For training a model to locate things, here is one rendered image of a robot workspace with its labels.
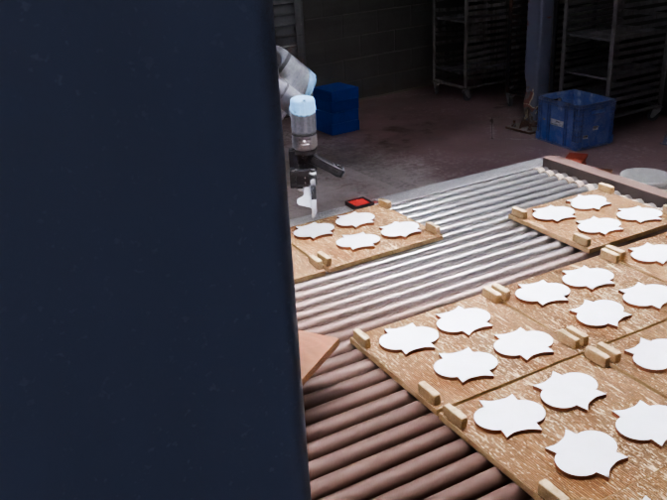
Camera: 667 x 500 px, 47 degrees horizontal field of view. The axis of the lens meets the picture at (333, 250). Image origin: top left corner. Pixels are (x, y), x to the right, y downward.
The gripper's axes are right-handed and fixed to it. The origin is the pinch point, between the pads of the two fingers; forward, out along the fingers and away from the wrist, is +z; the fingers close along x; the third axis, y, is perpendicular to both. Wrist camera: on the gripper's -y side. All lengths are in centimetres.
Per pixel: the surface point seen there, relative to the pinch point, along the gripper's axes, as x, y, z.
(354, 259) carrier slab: 21.0, -10.8, 8.2
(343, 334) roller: 61, -5, 10
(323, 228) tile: -1.3, -2.2, 7.1
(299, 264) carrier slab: 22.1, 5.5, 8.4
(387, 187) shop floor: -305, -54, 100
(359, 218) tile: -7.8, -14.3, 6.9
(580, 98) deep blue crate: -413, -228, 68
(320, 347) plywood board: 87, 1, -2
